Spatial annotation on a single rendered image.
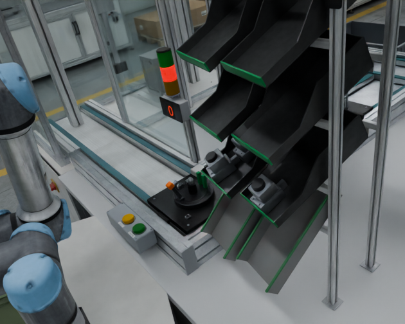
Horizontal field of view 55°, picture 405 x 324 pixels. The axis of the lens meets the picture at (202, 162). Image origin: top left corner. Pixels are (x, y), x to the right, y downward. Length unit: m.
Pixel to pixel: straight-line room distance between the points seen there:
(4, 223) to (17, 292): 0.57
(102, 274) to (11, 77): 0.70
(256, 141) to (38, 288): 0.48
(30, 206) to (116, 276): 0.37
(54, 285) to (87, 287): 0.69
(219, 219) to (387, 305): 0.48
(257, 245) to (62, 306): 0.56
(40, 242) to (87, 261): 0.70
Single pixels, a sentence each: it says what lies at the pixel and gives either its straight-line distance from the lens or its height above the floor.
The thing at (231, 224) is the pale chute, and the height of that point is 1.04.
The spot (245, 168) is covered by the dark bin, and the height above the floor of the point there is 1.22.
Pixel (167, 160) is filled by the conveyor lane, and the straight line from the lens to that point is 1.61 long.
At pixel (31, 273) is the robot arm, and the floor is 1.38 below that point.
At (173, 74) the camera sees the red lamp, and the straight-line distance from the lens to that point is 1.34.
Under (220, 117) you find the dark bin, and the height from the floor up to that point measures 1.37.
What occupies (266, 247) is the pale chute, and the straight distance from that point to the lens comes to 1.03.
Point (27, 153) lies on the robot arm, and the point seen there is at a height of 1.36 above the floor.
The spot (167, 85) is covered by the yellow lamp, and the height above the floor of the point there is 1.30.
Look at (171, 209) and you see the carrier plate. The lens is 1.30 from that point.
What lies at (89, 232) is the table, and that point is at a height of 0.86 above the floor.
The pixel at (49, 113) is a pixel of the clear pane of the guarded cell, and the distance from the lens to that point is 2.45.
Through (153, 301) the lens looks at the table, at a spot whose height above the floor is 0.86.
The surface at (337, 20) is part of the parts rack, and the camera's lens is 0.70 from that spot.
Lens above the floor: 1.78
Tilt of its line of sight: 33 degrees down
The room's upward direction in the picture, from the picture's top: 11 degrees counter-clockwise
